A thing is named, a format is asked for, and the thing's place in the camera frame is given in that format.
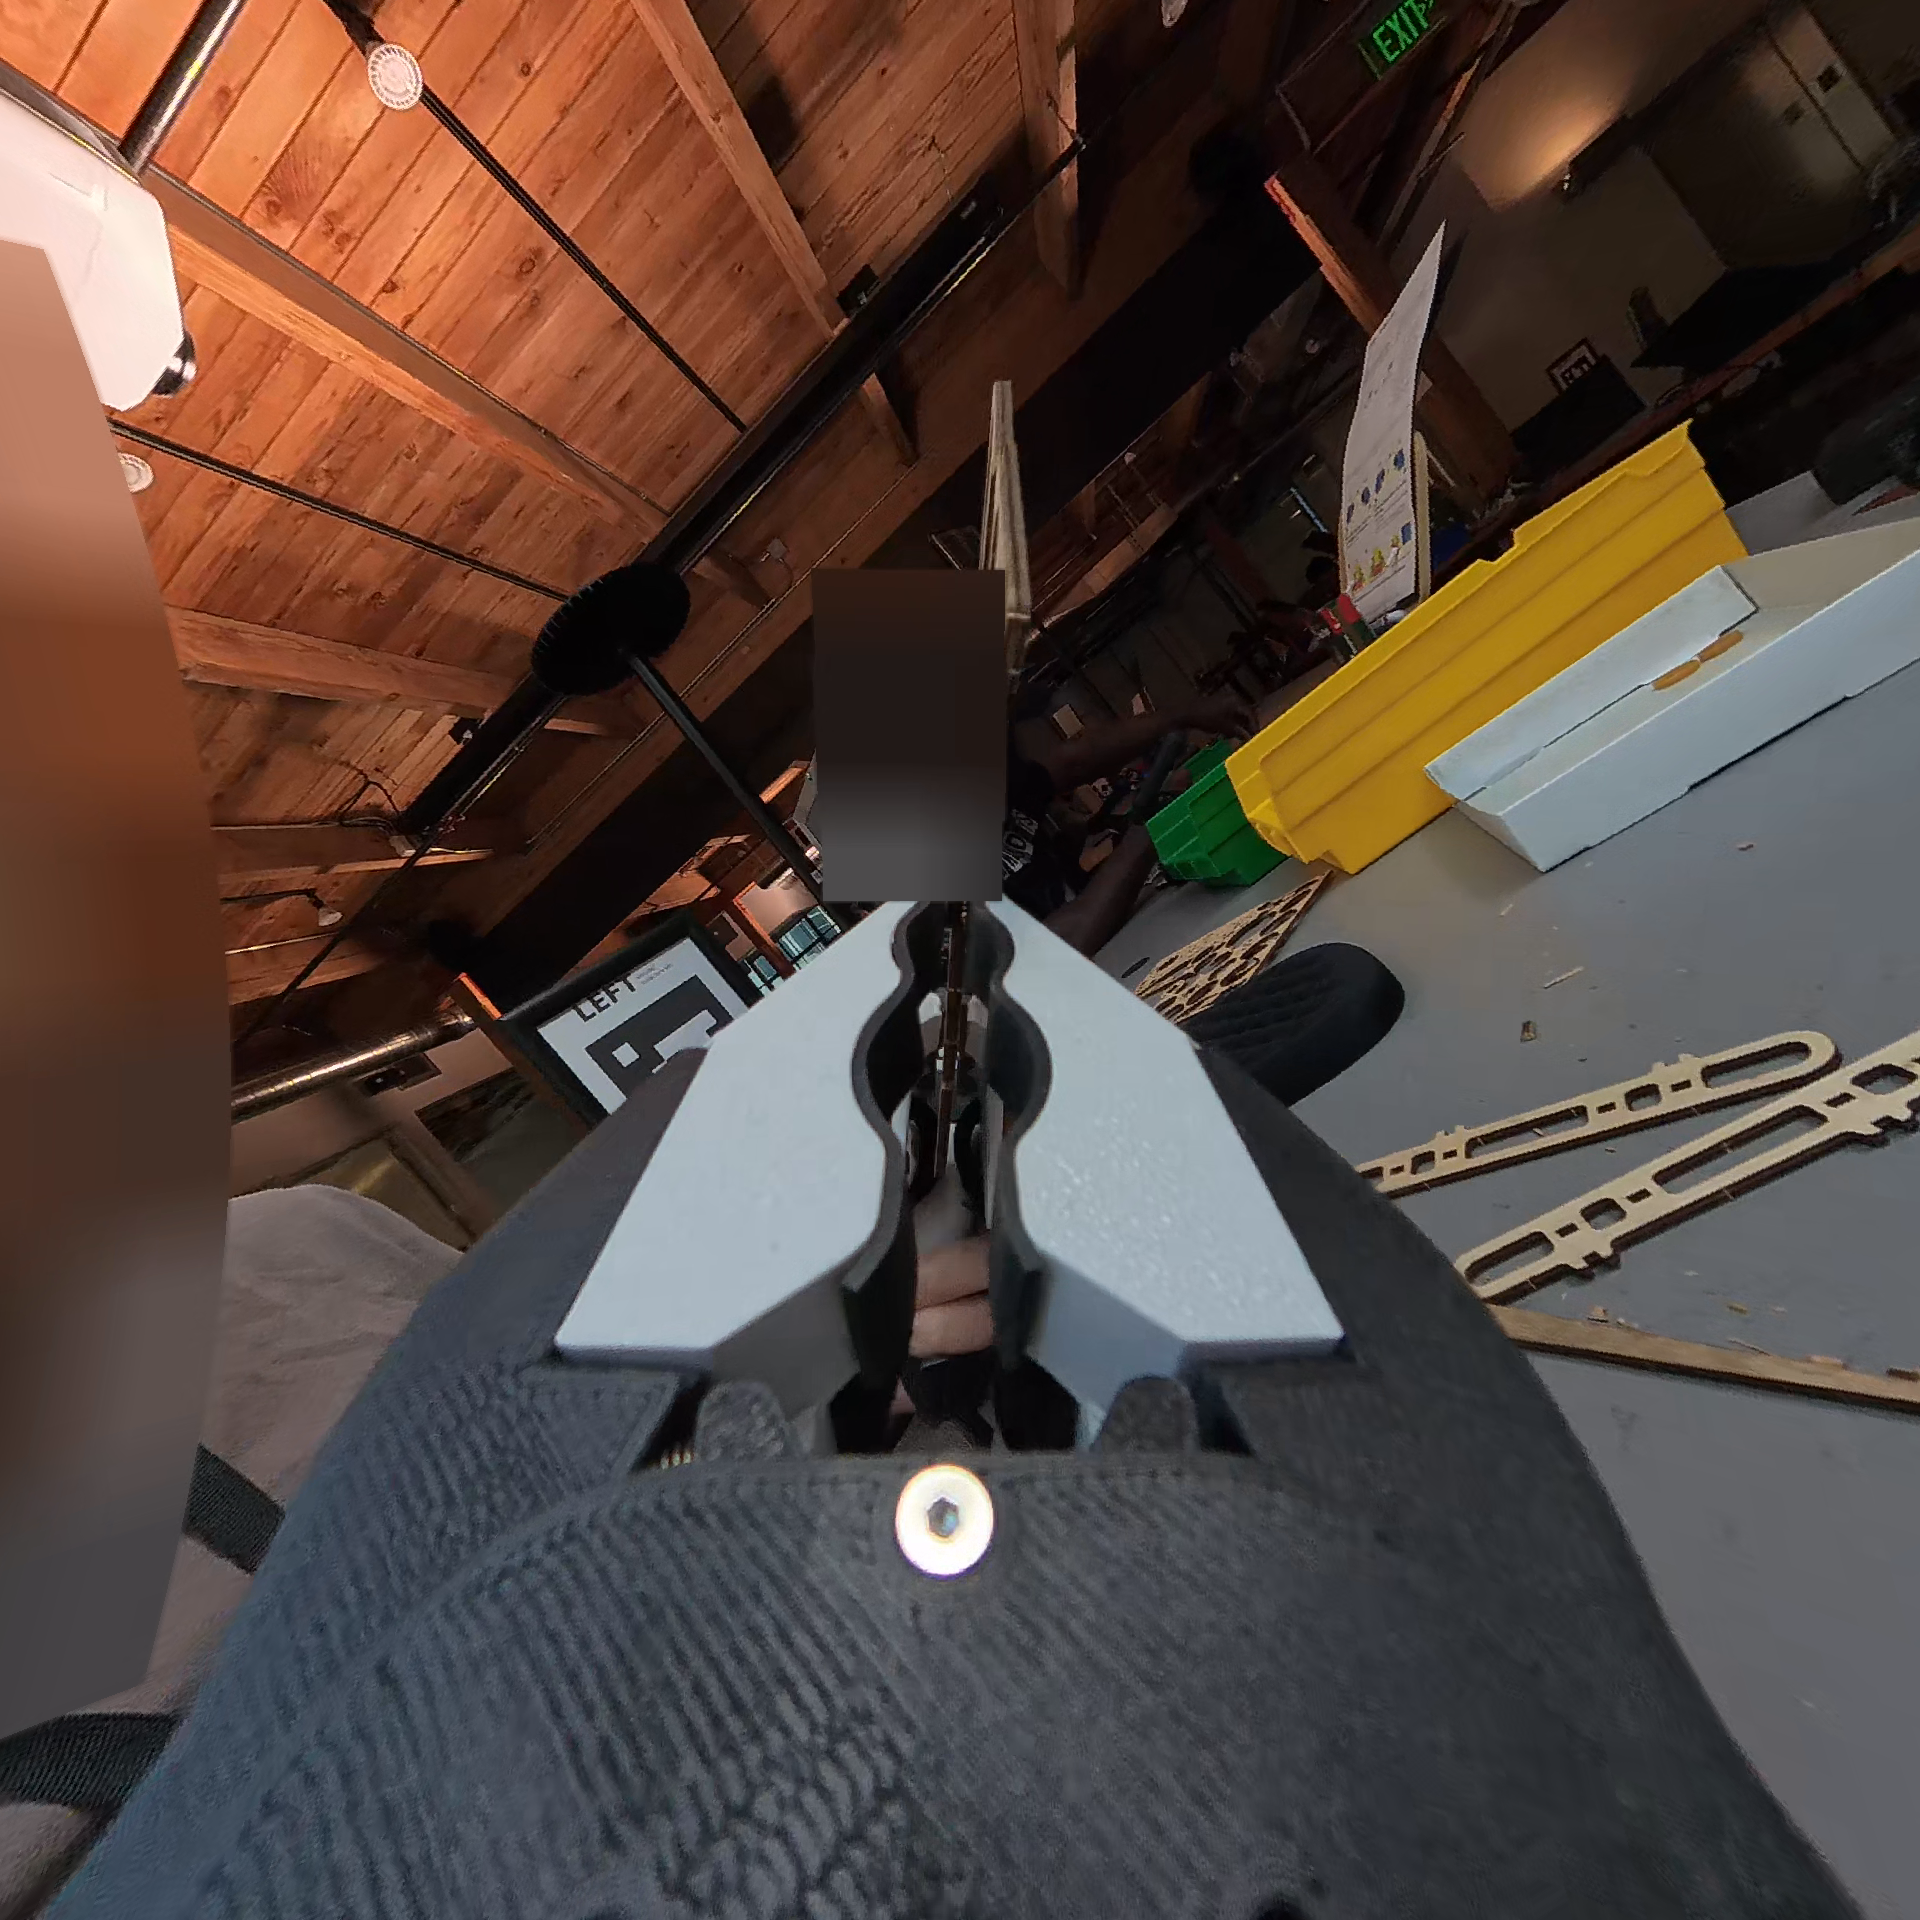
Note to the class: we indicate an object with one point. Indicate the person's torso grey shirt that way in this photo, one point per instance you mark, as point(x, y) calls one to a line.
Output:
point(316, 1289)

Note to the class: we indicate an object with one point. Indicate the white cardboard box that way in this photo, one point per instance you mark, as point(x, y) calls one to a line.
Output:
point(1650, 779)

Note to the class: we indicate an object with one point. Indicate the green plastic bin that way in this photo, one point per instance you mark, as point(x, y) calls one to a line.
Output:
point(1208, 826)

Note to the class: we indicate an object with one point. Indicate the green exit sign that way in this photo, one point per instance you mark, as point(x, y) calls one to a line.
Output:
point(1401, 29)

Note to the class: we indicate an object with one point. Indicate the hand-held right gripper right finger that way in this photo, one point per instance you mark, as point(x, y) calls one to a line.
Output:
point(1154, 1200)

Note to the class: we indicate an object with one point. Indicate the black white left sign board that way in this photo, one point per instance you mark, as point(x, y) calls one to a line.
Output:
point(661, 1003)

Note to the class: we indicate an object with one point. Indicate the thin wooden strip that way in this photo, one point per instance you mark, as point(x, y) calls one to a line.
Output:
point(1724, 1358)

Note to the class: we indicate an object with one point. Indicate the slotted wooden model part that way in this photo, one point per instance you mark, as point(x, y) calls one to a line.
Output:
point(1628, 1204)
point(1643, 1086)

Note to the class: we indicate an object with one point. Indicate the metal duct pipe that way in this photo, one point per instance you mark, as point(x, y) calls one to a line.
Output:
point(346, 1066)

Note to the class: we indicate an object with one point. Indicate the yellow plastic bin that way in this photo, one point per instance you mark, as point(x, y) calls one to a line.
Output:
point(1424, 705)

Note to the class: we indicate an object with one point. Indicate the white printed paper sheet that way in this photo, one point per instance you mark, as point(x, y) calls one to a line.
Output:
point(1388, 451)

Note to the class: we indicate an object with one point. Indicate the person's left hand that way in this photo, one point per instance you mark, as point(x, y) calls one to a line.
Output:
point(954, 1299)

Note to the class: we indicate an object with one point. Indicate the wooden lattice sheet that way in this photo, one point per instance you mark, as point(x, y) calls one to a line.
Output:
point(1236, 937)

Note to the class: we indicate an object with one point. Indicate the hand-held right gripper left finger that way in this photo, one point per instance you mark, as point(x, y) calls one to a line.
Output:
point(704, 1200)

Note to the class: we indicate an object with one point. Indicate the wooden model parts sheet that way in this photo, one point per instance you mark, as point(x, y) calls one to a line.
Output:
point(1000, 504)

